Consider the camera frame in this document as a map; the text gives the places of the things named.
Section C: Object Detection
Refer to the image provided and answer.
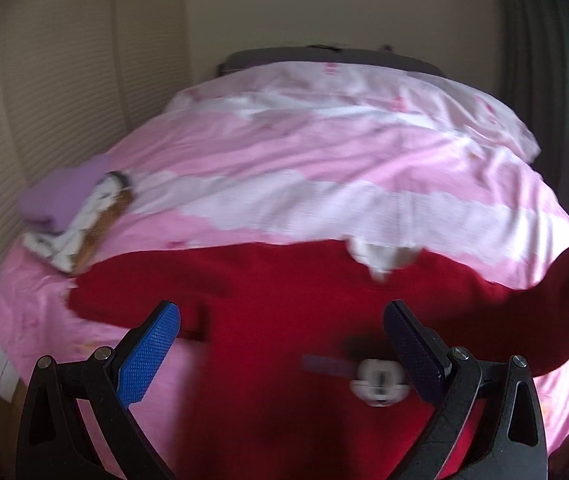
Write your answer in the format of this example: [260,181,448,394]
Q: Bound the folded purple garment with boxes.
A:
[18,154,110,234]

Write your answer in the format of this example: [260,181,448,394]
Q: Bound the pink floral duvet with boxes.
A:
[0,62,569,479]

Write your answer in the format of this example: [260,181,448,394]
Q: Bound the green curtain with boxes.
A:
[501,0,569,213]

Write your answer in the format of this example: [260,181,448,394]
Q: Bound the red knit sweater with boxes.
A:
[68,240,569,479]

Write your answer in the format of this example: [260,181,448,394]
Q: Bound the white louvered wardrobe doors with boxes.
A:
[0,0,191,400]

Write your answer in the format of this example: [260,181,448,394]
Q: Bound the dark grey headboard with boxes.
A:
[216,44,445,77]

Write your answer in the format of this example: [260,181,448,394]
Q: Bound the folded white brown patterned garment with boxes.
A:
[21,171,134,275]

